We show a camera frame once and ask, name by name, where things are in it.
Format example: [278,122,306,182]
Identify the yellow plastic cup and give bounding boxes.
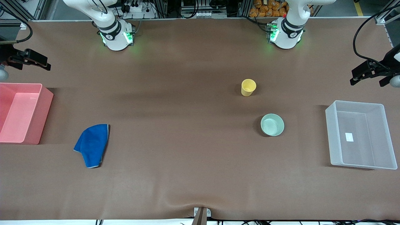
[241,79,257,97]

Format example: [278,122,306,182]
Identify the clear plastic bin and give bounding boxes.
[325,100,398,170]

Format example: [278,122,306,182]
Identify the brown camera pole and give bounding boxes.
[191,207,208,225]

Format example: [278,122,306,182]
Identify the brown table mat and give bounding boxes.
[0,17,400,221]

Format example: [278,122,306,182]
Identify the blue cloth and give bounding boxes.
[73,124,110,169]

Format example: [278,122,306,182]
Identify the black floor cables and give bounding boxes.
[212,219,400,225]

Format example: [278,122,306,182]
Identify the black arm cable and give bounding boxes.
[353,12,389,63]
[0,8,33,44]

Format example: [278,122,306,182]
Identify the mint green bowl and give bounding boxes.
[260,113,285,137]

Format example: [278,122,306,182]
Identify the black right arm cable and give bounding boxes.
[0,8,33,44]

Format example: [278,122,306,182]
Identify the white power strip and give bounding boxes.
[120,0,157,19]

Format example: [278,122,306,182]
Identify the grey metal bracket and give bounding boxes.
[193,207,212,218]

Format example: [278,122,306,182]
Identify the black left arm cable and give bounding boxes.
[353,12,389,63]

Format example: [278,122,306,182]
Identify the pink plastic bin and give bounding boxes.
[0,82,54,145]

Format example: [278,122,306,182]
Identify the aluminium frame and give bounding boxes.
[0,0,47,25]
[373,0,400,25]

